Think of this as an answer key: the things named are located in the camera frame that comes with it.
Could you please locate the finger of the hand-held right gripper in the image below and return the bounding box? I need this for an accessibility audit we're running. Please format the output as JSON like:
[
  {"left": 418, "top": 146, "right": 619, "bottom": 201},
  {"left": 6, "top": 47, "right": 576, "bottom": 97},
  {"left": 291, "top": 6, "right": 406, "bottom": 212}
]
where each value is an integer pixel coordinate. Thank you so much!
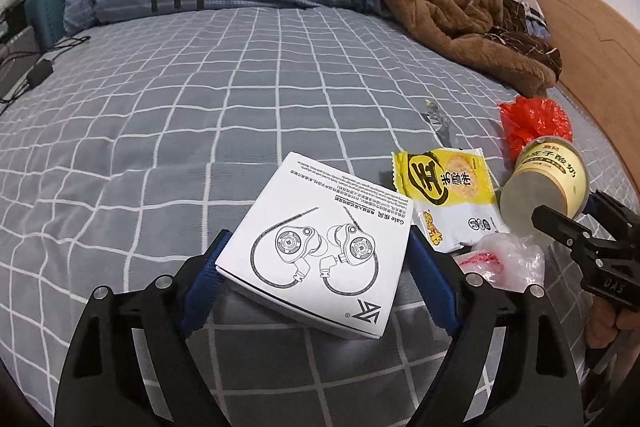
[
  {"left": 580, "top": 189, "right": 640, "bottom": 238},
  {"left": 531, "top": 205, "right": 608, "bottom": 260}
]

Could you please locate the black charger with cable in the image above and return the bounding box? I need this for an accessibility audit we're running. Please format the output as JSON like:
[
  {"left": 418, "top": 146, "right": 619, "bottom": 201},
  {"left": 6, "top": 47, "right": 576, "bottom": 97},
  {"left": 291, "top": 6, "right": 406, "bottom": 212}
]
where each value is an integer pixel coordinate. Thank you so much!
[{"left": 0, "top": 36, "right": 92, "bottom": 105}]

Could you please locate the grey suitcase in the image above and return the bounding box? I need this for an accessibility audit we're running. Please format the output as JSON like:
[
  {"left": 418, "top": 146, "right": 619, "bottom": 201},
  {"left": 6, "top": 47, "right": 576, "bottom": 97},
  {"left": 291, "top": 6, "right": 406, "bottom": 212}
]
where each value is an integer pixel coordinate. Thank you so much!
[{"left": 0, "top": 27, "right": 41, "bottom": 102}]

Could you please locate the bed with grey checked sheet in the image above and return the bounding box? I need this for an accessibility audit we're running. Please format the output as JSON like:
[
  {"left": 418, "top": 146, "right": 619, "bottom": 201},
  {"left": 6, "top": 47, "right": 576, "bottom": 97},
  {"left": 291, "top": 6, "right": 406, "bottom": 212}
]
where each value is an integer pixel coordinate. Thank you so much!
[{"left": 0, "top": 4, "right": 640, "bottom": 408}]

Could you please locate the clear plastic bag with pink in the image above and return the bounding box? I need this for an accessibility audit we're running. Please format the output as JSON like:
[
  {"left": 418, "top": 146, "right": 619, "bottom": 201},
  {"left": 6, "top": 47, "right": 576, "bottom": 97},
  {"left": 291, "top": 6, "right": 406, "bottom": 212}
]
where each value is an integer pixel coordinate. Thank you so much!
[{"left": 455, "top": 232, "right": 546, "bottom": 293}]

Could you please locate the white earphone box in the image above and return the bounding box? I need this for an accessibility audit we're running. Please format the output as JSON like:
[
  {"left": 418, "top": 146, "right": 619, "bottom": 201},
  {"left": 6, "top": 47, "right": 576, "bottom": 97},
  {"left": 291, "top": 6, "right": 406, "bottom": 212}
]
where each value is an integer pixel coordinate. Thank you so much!
[{"left": 215, "top": 152, "right": 413, "bottom": 340}]

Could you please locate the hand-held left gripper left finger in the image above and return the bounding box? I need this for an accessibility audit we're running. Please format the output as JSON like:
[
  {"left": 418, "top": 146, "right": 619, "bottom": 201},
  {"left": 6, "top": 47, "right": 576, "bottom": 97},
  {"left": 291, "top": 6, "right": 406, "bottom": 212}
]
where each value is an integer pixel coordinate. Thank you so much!
[{"left": 54, "top": 229, "right": 233, "bottom": 427}]

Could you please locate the person's right hand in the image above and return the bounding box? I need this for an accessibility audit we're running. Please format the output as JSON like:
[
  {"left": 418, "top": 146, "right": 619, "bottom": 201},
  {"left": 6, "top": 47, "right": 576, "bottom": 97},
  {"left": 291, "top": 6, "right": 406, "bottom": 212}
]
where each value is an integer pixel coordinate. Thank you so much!
[{"left": 585, "top": 302, "right": 640, "bottom": 350}]

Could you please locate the red plastic bag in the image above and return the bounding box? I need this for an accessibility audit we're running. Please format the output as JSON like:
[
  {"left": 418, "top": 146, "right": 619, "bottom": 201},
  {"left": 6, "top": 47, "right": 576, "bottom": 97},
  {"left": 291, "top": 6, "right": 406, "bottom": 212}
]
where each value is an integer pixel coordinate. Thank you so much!
[{"left": 498, "top": 96, "right": 573, "bottom": 162}]

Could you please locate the wooden headboard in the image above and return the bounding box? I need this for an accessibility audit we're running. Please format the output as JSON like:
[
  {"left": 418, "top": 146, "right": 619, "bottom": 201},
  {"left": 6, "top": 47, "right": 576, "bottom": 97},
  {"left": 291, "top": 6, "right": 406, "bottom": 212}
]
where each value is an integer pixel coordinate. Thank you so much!
[{"left": 527, "top": 0, "right": 640, "bottom": 168}]

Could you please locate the silver foil wrapper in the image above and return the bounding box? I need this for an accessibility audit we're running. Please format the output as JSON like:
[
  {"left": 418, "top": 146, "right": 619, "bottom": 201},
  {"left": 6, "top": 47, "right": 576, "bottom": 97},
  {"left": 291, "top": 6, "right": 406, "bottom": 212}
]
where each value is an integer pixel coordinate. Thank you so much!
[{"left": 422, "top": 98, "right": 453, "bottom": 145}]

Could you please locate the yellow snack wrapper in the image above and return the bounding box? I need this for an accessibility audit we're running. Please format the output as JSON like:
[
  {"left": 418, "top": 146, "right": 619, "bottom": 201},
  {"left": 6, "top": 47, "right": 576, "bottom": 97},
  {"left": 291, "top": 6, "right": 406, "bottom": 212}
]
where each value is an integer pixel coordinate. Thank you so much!
[{"left": 391, "top": 148, "right": 511, "bottom": 253}]

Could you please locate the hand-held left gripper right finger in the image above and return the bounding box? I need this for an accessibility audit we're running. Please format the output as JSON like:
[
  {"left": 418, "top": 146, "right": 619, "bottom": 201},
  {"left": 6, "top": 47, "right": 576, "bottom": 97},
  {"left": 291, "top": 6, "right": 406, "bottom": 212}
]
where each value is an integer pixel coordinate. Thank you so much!
[{"left": 400, "top": 227, "right": 586, "bottom": 427}]

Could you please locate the cream yogurt cup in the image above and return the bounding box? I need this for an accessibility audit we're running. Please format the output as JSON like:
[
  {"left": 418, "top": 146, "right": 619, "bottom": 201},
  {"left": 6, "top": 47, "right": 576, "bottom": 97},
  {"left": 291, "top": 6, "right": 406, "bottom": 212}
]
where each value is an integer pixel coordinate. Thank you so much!
[{"left": 500, "top": 136, "right": 588, "bottom": 244}]

